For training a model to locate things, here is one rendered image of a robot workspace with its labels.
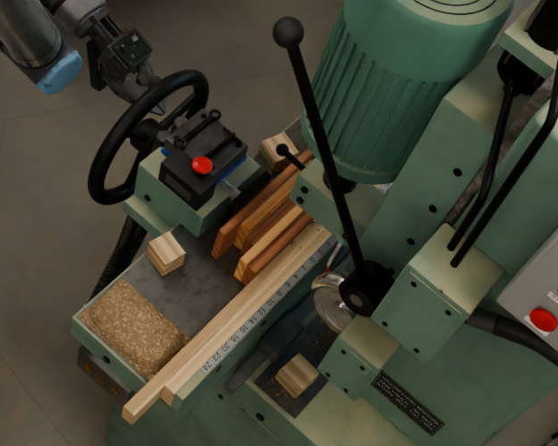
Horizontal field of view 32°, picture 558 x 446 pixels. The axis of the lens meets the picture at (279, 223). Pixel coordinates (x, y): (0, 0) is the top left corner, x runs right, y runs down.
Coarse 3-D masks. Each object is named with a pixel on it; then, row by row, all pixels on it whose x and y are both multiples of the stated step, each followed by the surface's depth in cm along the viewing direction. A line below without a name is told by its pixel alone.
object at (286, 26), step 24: (288, 24) 106; (288, 48) 108; (312, 96) 112; (312, 120) 114; (336, 168) 118; (336, 192) 120; (360, 264) 126; (360, 288) 126; (384, 288) 127; (360, 312) 129
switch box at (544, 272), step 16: (544, 256) 99; (528, 272) 102; (544, 272) 100; (512, 288) 105; (528, 288) 103; (544, 288) 102; (512, 304) 107; (528, 304) 105; (544, 304) 103; (544, 336) 107
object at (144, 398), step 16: (272, 272) 149; (256, 288) 147; (240, 304) 145; (224, 320) 143; (208, 336) 141; (192, 352) 139; (176, 368) 138; (160, 384) 136; (144, 400) 134; (128, 416) 135
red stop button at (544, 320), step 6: (534, 312) 104; (540, 312) 103; (546, 312) 103; (534, 318) 104; (540, 318) 103; (546, 318) 103; (552, 318) 103; (534, 324) 105; (540, 324) 104; (546, 324) 103; (552, 324) 103; (546, 330) 104; (552, 330) 104
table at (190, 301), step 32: (288, 128) 168; (256, 160) 163; (160, 224) 157; (192, 256) 152; (224, 256) 153; (160, 288) 148; (192, 288) 149; (224, 288) 150; (192, 320) 146; (96, 352) 145; (128, 384) 144
